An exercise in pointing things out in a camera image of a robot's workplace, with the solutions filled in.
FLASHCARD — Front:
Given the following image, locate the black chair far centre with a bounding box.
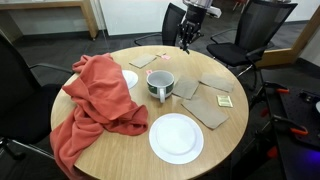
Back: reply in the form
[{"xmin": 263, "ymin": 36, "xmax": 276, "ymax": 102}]
[{"xmin": 134, "ymin": 3, "xmax": 186, "ymax": 46}]

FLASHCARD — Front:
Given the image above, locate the brown napkin near plate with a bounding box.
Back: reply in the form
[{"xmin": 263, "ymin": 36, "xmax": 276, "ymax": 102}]
[{"xmin": 182, "ymin": 96, "xmax": 229, "ymax": 129}]

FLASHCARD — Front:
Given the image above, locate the large white plate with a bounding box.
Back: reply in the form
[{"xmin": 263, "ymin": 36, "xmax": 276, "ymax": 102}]
[{"xmin": 149, "ymin": 113, "xmax": 204, "ymax": 165}]

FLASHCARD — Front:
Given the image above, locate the black mesh chair right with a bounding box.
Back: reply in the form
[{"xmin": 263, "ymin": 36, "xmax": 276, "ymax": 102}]
[{"xmin": 206, "ymin": 0, "xmax": 299, "ymax": 98}]

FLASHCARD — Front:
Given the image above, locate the black clamp orange handle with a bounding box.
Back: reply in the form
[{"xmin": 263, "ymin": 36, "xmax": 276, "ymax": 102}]
[
  {"xmin": 264, "ymin": 115, "xmax": 309, "ymax": 136},
  {"xmin": 254, "ymin": 81, "xmax": 290, "ymax": 99}
]

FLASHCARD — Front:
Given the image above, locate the black mounting board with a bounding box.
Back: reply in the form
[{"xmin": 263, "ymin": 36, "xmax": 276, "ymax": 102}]
[{"xmin": 280, "ymin": 87, "xmax": 320, "ymax": 149}]

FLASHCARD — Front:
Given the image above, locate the black chair left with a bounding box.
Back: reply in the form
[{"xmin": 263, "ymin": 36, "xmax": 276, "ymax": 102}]
[{"xmin": 0, "ymin": 35, "xmax": 73, "ymax": 160}]

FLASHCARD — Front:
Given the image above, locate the black clamp orange handle lower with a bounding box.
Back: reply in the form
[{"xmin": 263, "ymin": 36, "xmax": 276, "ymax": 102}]
[{"xmin": 264, "ymin": 115, "xmax": 309, "ymax": 136}]

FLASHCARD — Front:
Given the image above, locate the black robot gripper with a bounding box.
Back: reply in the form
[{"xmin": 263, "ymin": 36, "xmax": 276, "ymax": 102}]
[{"xmin": 178, "ymin": 5, "xmax": 207, "ymax": 49}]

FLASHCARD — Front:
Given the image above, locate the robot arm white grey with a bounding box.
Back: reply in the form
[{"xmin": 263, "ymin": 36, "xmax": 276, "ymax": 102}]
[{"xmin": 178, "ymin": 0, "xmax": 222, "ymax": 51}]

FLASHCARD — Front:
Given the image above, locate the white and green mug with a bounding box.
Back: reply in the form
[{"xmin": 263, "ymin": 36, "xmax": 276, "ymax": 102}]
[{"xmin": 146, "ymin": 70, "xmax": 175, "ymax": 103}]

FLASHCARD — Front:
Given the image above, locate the wooden desk background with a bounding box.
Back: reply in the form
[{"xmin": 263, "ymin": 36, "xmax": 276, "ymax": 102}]
[{"xmin": 0, "ymin": 0, "xmax": 99, "ymax": 41}]

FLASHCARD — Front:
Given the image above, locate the black clamp orange handle upper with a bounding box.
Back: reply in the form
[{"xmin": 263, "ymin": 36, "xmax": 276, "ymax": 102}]
[{"xmin": 254, "ymin": 81, "xmax": 290, "ymax": 99}]

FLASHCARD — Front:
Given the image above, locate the orange red fleece blanket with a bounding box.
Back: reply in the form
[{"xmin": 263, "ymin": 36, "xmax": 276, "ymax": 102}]
[{"xmin": 50, "ymin": 53, "xmax": 148, "ymax": 180}]

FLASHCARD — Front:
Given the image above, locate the small white plate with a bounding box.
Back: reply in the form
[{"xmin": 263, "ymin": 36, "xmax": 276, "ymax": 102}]
[{"xmin": 122, "ymin": 70, "xmax": 139, "ymax": 89}]

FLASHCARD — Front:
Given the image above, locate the brown napkin far left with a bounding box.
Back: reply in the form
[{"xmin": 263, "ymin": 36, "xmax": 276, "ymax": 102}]
[{"xmin": 130, "ymin": 54, "xmax": 157, "ymax": 68}]

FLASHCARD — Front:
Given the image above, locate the small pink packet near mug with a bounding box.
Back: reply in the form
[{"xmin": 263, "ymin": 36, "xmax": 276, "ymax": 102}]
[{"xmin": 146, "ymin": 70, "xmax": 153, "ymax": 75}]

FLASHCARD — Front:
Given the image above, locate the brown napkin far right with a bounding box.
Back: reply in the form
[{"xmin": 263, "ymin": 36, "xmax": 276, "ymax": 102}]
[{"xmin": 200, "ymin": 73, "xmax": 234, "ymax": 92}]

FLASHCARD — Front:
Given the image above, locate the brown napkin beside mug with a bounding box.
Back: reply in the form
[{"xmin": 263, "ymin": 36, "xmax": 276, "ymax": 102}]
[{"xmin": 173, "ymin": 76, "xmax": 199, "ymax": 99}]

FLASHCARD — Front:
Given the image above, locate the pink sugar packet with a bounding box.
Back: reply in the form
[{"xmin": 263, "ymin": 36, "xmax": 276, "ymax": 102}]
[{"xmin": 161, "ymin": 55, "xmax": 171, "ymax": 60}]

